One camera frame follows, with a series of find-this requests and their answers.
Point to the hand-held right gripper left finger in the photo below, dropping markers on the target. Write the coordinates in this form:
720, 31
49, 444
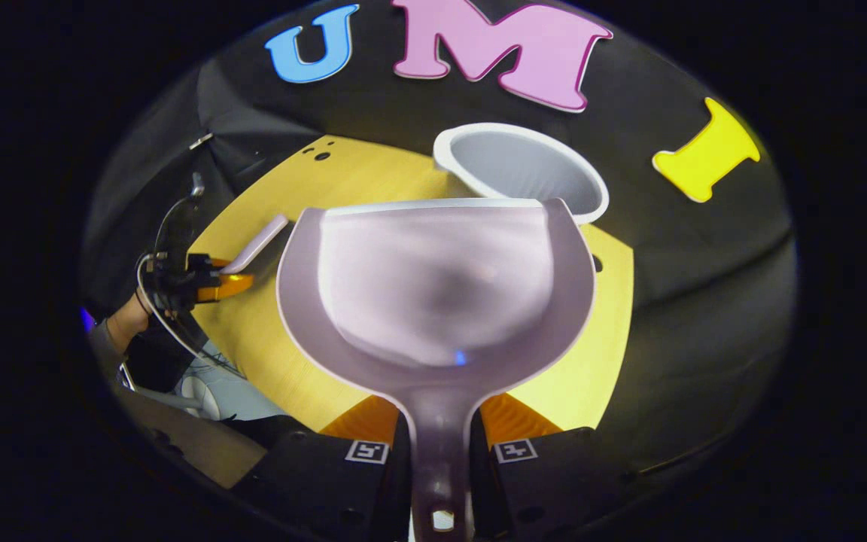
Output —
313, 482

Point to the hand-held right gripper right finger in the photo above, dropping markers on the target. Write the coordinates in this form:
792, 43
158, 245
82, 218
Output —
554, 485

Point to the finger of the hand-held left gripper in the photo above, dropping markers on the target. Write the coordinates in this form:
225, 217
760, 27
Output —
226, 287
208, 263

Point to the small light purple broom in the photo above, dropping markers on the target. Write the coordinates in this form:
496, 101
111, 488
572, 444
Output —
257, 245

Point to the light purple dustpan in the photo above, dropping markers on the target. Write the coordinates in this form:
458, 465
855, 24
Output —
433, 301

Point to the white ribbed garbage bin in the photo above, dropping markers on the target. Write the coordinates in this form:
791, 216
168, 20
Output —
524, 165

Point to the pale grey cloth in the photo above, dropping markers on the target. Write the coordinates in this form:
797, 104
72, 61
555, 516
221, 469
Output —
230, 391

